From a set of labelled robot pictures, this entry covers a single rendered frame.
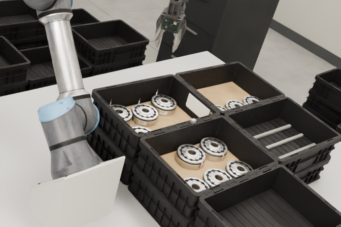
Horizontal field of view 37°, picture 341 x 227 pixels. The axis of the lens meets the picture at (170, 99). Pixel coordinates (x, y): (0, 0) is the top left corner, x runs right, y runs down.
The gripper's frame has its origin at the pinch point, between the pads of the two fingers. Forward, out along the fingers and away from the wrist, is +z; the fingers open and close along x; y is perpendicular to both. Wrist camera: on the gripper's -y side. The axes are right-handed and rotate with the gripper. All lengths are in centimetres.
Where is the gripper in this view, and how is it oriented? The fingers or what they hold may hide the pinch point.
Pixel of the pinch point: (166, 45)
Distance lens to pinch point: 180.2
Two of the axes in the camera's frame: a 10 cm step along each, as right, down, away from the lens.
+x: 9.5, 3.1, -0.6
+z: -2.4, 8.2, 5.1
